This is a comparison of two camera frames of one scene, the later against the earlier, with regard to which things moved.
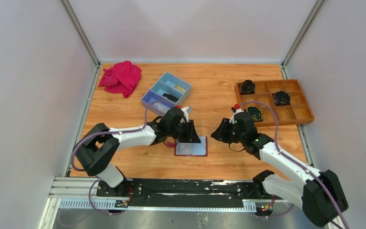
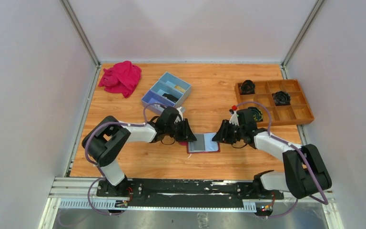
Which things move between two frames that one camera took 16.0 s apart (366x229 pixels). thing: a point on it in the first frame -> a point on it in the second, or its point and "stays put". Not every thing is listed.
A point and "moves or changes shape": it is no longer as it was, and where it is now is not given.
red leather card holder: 192,149 moves or changes shape
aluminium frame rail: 82,193 stays put
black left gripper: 187,130 stays put
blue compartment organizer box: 168,88 stays put
